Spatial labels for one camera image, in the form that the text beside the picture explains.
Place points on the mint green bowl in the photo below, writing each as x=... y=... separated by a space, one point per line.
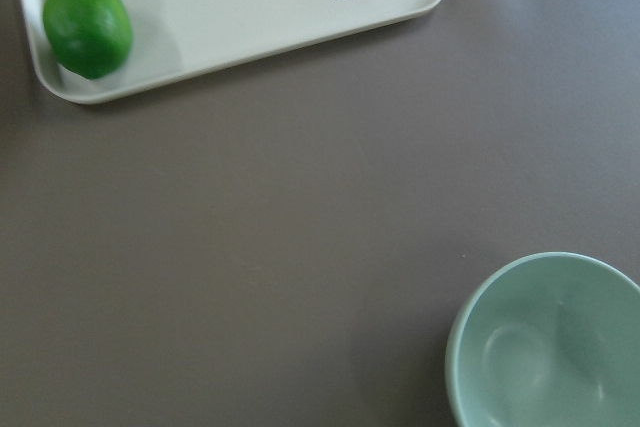
x=551 y=339

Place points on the green lime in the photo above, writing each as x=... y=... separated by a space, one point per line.
x=90 y=38

